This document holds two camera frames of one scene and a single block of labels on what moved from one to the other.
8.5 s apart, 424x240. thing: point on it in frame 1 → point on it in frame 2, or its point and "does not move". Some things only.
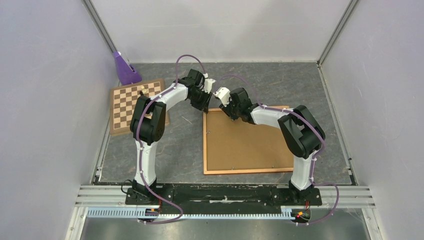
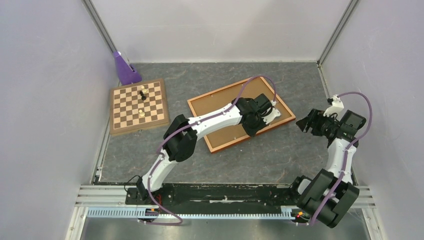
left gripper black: (204, 106) → (252, 132)
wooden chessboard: (123, 100) does not move
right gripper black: (227, 109) → (317, 117)
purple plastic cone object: (127, 74) does not move
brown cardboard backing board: (239, 144) → (229, 97)
